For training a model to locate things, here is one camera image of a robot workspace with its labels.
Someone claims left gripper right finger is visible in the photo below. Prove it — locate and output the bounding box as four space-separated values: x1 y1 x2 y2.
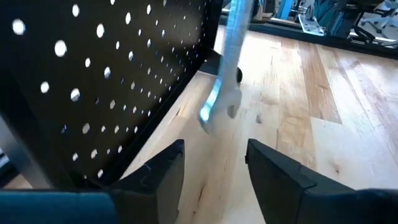
244 138 398 224

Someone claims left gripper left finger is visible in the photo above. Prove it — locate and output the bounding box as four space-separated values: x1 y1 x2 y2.
0 139 187 224

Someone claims chrome combination wrench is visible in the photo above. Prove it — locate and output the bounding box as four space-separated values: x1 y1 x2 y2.
198 0 254 136

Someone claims black peg board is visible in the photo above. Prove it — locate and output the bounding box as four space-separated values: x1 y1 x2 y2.
0 0 244 191

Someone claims black aluminium frame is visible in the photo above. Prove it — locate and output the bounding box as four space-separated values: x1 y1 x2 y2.
217 12 398 60

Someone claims silver metal bracket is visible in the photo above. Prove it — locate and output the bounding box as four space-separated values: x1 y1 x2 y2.
297 4 326 37

